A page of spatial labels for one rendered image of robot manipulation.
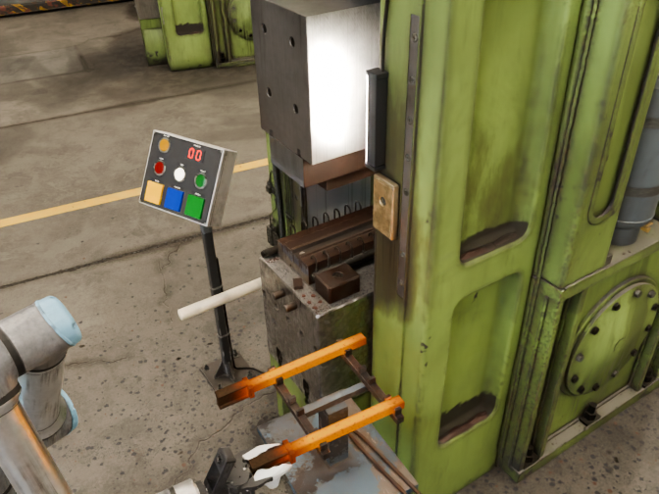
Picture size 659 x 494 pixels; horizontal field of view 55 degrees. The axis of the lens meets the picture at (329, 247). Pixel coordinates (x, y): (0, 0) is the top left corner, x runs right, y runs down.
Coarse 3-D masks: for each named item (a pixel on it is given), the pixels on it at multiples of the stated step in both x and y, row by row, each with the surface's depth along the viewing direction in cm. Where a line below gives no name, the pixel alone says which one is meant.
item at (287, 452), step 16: (400, 400) 160; (352, 416) 156; (368, 416) 156; (384, 416) 159; (320, 432) 152; (336, 432) 152; (288, 448) 148; (304, 448) 149; (256, 464) 145; (272, 464) 148
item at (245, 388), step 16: (352, 336) 180; (320, 352) 175; (336, 352) 175; (288, 368) 170; (304, 368) 172; (240, 384) 164; (256, 384) 165; (272, 384) 168; (224, 400) 163; (240, 400) 165
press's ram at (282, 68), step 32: (256, 0) 171; (288, 0) 165; (320, 0) 165; (352, 0) 164; (256, 32) 178; (288, 32) 162; (320, 32) 157; (352, 32) 162; (256, 64) 184; (288, 64) 168; (320, 64) 161; (352, 64) 167; (288, 96) 174; (320, 96) 166; (352, 96) 172; (288, 128) 180; (320, 128) 171; (352, 128) 177; (320, 160) 176
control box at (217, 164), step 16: (176, 144) 232; (192, 144) 228; (208, 144) 228; (160, 160) 235; (176, 160) 232; (192, 160) 229; (208, 160) 225; (224, 160) 224; (144, 176) 240; (160, 176) 236; (192, 176) 229; (208, 176) 225; (224, 176) 226; (144, 192) 240; (192, 192) 229; (208, 192) 226; (224, 192) 229; (160, 208) 236; (208, 208) 226; (224, 208) 232; (208, 224) 227
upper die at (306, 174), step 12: (276, 144) 191; (276, 156) 194; (288, 156) 186; (300, 156) 180; (348, 156) 188; (360, 156) 191; (288, 168) 189; (300, 168) 182; (312, 168) 182; (324, 168) 185; (336, 168) 188; (348, 168) 190; (360, 168) 193; (300, 180) 185; (312, 180) 185; (324, 180) 187
